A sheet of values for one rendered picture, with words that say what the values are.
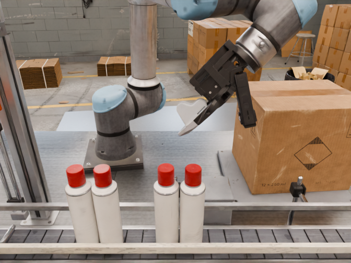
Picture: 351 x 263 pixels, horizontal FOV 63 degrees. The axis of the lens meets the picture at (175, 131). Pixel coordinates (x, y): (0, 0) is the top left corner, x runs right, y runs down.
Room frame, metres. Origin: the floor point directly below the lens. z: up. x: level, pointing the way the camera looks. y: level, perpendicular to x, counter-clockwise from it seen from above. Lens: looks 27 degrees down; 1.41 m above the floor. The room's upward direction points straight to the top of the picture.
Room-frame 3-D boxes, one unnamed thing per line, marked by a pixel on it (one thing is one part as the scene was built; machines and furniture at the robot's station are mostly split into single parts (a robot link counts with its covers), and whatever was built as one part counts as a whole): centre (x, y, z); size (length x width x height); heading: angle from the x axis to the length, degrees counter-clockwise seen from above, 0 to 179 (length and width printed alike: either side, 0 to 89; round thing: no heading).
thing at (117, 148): (0.91, 0.22, 0.90); 0.15 x 0.15 x 0.10
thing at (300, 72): (2.76, -1.34, 0.50); 0.42 x 0.41 x 0.28; 98
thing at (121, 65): (4.99, 1.01, 0.11); 0.65 x 0.54 x 0.22; 95
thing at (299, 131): (0.79, -0.36, 0.99); 0.30 x 0.24 x 0.27; 94
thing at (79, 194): (0.46, 0.20, 0.98); 0.05 x 0.05 x 0.20
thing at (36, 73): (4.33, 2.12, 0.16); 0.65 x 0.54 x 0.32; 103
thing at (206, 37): (4.38, -0.70, 0.45); 1.20 x 0.84 x 0.89; 10
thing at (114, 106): (0.92, 0.22, 1.02); 0.13 x 0.12 x 0.14; 130
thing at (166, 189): (0.47, 0.02, 0.98); 0.05 x 0.05 x 0.20
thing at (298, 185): (0.54, -0.30, 0.91); 0.07 x 0.03 x 0.16; 0
